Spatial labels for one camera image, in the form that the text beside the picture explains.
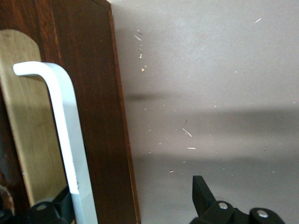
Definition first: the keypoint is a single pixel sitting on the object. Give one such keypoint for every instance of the small pale wood splinter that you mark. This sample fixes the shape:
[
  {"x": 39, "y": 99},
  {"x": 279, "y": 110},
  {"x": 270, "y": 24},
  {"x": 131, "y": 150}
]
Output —
[{"x": 187, "y": 132}]

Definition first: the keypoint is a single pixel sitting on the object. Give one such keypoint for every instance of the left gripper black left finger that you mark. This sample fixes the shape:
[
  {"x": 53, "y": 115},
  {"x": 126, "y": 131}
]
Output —
[{"x": 51, "y": 212}]

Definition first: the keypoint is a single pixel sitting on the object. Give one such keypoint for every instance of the wooden drawer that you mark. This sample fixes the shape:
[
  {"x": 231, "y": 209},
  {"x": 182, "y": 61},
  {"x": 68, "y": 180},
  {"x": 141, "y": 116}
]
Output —
[{"x": 93, "y": 93}]

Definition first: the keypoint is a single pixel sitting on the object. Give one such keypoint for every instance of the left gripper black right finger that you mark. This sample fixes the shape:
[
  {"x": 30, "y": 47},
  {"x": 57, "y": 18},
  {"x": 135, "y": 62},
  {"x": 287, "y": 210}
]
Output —
[{"x": 217, "y": 212}]

